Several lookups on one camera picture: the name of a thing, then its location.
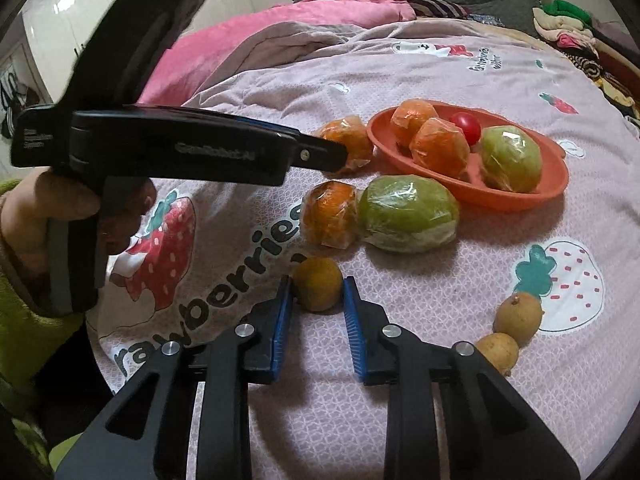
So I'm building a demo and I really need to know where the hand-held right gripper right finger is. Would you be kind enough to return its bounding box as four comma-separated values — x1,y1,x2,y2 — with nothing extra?
342,276,583,480

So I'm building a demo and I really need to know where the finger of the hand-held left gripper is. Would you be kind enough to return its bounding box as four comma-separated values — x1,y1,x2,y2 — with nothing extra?
250,120,303,137
280,132,349,175

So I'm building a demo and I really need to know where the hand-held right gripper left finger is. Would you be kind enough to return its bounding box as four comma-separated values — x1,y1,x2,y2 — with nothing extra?
52,275,296,480

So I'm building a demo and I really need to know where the plastic-wrapped orange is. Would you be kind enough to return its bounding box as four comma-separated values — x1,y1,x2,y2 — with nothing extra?
300,180,360,250
409,117,472,179
312,116,376,175
390,100,443,148

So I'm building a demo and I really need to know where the brown longan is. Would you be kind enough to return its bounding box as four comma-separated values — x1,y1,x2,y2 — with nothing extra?
494,292,544,347
291,256,345,313
474,332,521,377

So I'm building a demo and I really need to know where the plastic-wrapped green mango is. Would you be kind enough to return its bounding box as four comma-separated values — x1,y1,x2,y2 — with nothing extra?
356,174,461,254
480,125,544,194

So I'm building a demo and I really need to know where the red tomato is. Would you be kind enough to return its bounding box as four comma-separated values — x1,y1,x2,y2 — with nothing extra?
447,111,482,146

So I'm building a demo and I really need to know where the orange bear-eared plate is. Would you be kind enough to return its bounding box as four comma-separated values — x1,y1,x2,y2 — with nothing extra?
366,100,570,212

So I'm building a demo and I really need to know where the person's left forearm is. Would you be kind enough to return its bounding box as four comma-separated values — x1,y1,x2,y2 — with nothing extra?
0,165,101,411

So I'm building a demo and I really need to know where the person's left hand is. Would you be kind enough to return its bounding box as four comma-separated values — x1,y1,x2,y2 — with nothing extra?
37,167,158,261

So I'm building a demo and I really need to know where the plain pink fleece blanket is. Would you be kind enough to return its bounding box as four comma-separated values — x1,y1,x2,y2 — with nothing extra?
137,0,418,106

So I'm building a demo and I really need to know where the strawberry printed pink blanket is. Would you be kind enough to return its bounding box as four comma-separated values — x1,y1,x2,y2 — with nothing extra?
82,20,640,480

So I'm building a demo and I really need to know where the dark hanging bag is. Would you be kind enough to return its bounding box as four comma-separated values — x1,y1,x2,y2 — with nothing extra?
0,67,41,141

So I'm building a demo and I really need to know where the white wardrobe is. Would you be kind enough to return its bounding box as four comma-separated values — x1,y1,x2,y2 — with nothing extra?
15,0,291,86

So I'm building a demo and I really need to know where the dark striped cloth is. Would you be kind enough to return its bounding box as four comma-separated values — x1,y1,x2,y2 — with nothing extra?
400,0,471,21

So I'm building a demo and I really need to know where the beige bed sheet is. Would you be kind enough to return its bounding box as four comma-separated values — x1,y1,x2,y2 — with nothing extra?
415,12,556,51

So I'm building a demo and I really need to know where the stack of folded clothes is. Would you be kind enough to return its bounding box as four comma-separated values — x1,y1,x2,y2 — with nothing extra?
532,0,640,126

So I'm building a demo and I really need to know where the dark blurred strap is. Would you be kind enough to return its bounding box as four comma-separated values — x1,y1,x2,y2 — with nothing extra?
55,0,231,111

